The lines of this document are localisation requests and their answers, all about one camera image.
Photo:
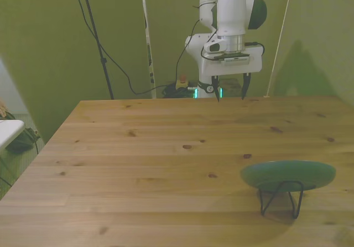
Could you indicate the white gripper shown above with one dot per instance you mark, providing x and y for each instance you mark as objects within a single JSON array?
[{"x": 238, "y": 68}]

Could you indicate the green round plate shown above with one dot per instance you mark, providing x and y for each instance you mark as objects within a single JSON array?
[{"x": 287, "y": 173}]

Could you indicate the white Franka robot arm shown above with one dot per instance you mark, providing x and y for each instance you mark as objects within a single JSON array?
[{"x": 231, "y": 9}]

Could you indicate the person's hand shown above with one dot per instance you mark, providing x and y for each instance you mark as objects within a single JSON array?
[{"x": 2, "y": 110}]

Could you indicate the red emergency stop button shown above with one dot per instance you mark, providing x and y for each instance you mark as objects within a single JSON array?
[{"x": 182, "y": 82}]

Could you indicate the thin white rod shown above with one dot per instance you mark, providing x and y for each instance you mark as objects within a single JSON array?
[{"x": 280, "y": 37}]

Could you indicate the white vertical panel strip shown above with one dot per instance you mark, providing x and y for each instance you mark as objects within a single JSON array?
[{"x": 148, "y": 37}]

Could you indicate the white side table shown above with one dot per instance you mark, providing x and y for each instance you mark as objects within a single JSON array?
[{"x": 9, "y": 131}]

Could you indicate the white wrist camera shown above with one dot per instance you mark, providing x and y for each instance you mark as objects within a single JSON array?
[{"x": 214, "y": 47}]

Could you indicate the black camera stand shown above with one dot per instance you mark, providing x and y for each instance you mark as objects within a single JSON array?
[{"x": 95, "y": 32}]

